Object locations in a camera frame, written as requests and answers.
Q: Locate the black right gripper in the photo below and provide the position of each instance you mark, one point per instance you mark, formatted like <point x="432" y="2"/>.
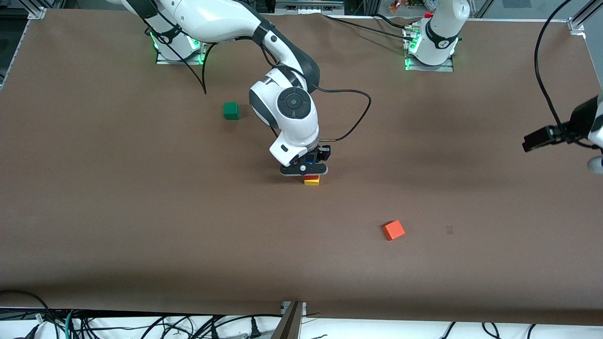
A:
<point x="323" y="154"/>

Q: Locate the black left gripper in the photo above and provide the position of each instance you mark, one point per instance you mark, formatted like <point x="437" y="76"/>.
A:
<point x="580" y="118"/>

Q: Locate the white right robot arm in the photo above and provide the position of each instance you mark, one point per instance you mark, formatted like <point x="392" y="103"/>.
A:
<point x="292" y="122"/>

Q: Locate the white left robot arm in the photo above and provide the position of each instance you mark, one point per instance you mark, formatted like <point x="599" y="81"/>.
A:
<point x="443" y="28"/>

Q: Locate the yellow wooden cube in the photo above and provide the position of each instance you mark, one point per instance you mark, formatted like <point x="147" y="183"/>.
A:
<point x="311" y="182"/>

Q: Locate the green wooden cube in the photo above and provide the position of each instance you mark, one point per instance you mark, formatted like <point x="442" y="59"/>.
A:
<point x="231" y="111"/>

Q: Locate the orange wooden cube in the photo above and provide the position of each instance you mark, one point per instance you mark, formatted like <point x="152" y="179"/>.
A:
<point x="393" y="230"/>

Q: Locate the grey power strip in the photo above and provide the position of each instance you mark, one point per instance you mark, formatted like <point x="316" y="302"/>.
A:
<point x="308" y="5"/>

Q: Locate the black power plug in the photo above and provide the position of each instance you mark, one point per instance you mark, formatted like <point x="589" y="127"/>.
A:
<point x="255" y="328"/>

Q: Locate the brown table cover sheet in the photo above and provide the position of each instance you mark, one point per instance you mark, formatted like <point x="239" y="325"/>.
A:
<point x="141" y="212"/>

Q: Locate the aluminium frame corner bracket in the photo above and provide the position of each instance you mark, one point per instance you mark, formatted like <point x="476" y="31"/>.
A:
<point x="36" y="9"/>
<point x="576" y="24"/>

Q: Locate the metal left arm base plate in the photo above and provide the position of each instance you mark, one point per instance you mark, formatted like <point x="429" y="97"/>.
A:
<point x="428" y="67"/>

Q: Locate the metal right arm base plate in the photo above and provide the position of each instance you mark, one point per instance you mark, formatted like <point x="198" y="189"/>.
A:
<point x="181" y="59"/>

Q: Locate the aluminium profile post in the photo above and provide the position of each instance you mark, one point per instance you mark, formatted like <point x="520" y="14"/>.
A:
<point x="289" y="322"/>

